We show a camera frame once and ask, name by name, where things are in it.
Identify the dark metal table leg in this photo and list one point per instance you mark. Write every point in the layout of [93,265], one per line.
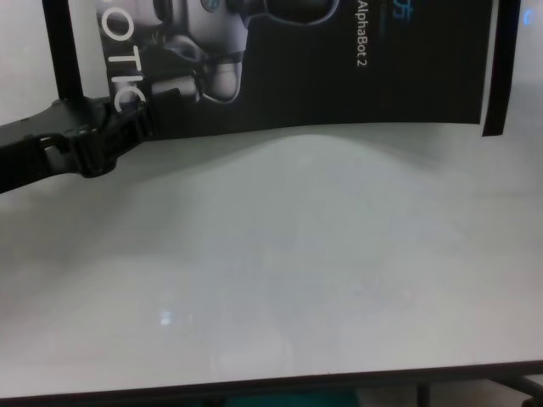
[422,396]

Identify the black robot print poster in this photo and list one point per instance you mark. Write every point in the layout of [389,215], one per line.
[339,76]

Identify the black tape frame outline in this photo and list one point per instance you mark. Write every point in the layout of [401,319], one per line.
[498,85]

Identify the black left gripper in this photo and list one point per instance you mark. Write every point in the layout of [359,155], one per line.
[29,144]

